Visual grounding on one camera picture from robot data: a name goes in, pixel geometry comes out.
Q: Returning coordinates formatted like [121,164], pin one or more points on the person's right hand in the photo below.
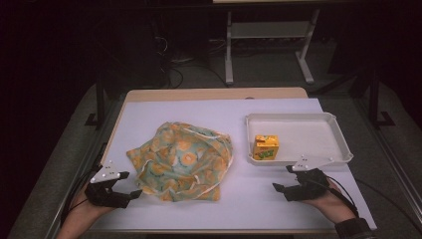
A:
[333,205]

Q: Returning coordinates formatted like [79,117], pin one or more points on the white metal stand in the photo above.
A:
[265,30]

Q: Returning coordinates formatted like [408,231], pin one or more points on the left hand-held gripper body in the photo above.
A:
[104,186]

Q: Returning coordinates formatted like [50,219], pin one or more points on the black metal post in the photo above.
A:
[374,99]
[100,99]

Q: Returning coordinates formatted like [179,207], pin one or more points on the person's left hand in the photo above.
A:
[84,207]

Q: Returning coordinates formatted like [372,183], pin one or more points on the white table mat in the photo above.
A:
[245,205]

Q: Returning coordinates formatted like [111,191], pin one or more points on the aluminium frame rail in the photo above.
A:
[79,166]
[394,172]

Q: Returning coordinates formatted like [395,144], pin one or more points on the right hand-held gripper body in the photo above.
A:
[308,189]

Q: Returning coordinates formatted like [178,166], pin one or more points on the white plastic tray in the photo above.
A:
[308,136]

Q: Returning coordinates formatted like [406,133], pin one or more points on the yellow juice carton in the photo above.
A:
[266,147]

